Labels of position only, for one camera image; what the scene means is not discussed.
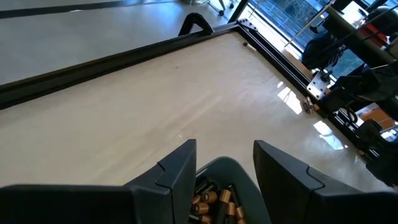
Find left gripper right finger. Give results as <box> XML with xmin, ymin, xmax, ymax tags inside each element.
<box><xmin>252</xmin><ymin>139</ymin><xmax>398</xmax><ymax>224</ymax></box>

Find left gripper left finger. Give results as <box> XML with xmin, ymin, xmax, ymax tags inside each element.
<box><xmin>0</xmin><ymin>139</ymin><xmax>198</xmax><ymax>224</ymax></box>

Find blue-grey plastic bin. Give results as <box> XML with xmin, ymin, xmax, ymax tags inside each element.
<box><xmin>195</xmin><ymin>156</ymin><xmax>273</xmax><ymax>224</ymax></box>

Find orange cardboard box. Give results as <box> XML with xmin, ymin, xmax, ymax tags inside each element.
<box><xmin>356</xmin><ymin>103</ymin><xmax>397</xmax><ymax>131</ymax></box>

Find dark grey side desk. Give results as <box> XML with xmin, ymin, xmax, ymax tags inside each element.
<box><xmin>323</xmin><ymin>0</ymin><xmax>398</xmax><ymax>67</ymax></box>

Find red and black case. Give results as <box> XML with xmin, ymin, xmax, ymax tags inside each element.
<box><xmin>360</xmin><ymin>23</ymin><xmax>389</xmax><ymax>44</ymax></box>

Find silver corner plate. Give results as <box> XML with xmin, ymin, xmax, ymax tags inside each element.
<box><xmin>236</xmin><ymin>18</ymin><xmax>259</xmax><ymax>32</ymax></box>

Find black desk foot bar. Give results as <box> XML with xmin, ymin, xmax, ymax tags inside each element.
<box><xmin>228</xmin><ymin>0</ymin><xmax>250</xmax><ymax>24</ymax></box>

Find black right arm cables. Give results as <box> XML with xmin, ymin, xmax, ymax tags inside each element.
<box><xmin>301</xmin><ymin>32</ymin><xmax>345</xmax><ymax>71</ymax></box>

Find black aluminium table frame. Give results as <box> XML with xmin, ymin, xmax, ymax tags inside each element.
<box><xmin>0</xmin><ymin>18</ymin><xmax>398</xmax><ymax>187</ymax></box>

